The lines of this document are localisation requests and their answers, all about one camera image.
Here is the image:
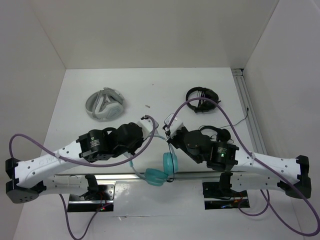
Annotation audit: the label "teal white cat-ear headphones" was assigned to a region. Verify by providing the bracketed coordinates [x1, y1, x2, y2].
[129, 143, 179, 187]

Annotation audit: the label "thin black headphone cable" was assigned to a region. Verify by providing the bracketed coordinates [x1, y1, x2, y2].
[164, 106, 249, 183]

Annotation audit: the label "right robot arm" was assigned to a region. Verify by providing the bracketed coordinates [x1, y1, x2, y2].
[165, 126, 312, 199]

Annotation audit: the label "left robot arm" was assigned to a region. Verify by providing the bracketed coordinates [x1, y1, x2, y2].
[5, 120, 156, 204]

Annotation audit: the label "black headband headphones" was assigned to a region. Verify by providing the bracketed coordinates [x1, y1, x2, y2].
[199, 125, 231, 142]

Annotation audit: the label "grey white headphones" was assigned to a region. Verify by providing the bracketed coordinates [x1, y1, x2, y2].
[85, 87, 125, 122]

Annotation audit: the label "aluminium front rail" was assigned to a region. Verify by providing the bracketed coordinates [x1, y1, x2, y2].
[53, 169, 266, 183]

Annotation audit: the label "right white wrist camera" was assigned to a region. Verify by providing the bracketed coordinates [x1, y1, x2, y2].
[163, 113, 184, 138]

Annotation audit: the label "black wired headphones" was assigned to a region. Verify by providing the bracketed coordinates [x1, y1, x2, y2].
[185, 86, 221, 114]

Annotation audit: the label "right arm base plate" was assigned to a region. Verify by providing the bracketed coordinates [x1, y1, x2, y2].
[202, 182, 250, 210]

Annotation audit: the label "aluminium side rail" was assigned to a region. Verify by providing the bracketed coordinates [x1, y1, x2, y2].
[231, 68, 268, 155]

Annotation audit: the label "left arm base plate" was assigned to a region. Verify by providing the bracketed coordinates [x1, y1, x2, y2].
[67, 182, 116, 213]

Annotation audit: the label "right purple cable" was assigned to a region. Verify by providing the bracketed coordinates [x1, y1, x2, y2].
[165, 97, 320, 237]

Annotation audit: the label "purple cable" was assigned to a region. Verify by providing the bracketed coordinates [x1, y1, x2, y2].
[165, 97, 320, 237]
[8, 114, 156, 240]

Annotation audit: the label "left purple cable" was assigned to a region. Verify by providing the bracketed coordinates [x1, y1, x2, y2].
[8, 114, 156, 240]

